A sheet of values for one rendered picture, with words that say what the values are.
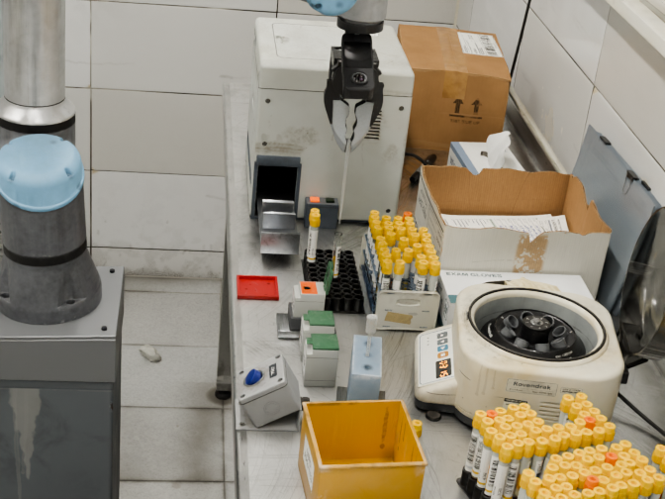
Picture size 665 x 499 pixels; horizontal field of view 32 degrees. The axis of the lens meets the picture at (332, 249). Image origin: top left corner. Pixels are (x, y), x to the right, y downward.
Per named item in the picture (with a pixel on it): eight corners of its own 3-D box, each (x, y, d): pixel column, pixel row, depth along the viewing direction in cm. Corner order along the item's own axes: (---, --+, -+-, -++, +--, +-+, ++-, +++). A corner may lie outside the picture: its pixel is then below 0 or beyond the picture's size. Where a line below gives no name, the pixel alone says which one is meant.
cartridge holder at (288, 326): (275, 320, 186) (277, 300, 184) (332, 322, 187) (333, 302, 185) (277, 339, 181) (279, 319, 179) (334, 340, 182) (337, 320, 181)
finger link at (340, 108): (342, 140, 190) (349, 86, 185) (345, 154, 185) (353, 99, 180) (324, 139, 189) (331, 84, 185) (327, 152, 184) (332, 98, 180)
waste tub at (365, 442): (295, 463, 155) (302, 401, 150) (394, 459, 157) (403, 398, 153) (312, 533, 143) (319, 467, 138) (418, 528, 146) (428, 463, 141)
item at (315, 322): (298, 347, 180) (302, 309, 176) (329, 348, 180) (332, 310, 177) (300, 361, 176) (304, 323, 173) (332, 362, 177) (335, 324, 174)
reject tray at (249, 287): (236, 278, 196) (237, 274, 196) (276, 279, 197) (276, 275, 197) (237, 299, 190) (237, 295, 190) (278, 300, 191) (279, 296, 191)
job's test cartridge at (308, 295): (290, 315, 185) (293, 280, 182) (320, 316, 186) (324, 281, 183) (292, 329, 181) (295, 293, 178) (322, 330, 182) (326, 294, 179)
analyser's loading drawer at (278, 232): (255, 200, 219) (257, 175, 216) (291, 202, 220) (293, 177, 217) (259, 252, 201) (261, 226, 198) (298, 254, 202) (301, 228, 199)
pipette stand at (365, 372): (336, 391, 170) (342, 333, 165) (384, 396, 170) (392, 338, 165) (332, 433, 161) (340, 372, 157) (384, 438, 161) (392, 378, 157)
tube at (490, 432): (478, 503, 150) (490, 436, 145) (470, 495, 152) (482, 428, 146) (488, 499, 151) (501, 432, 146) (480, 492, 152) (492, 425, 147)
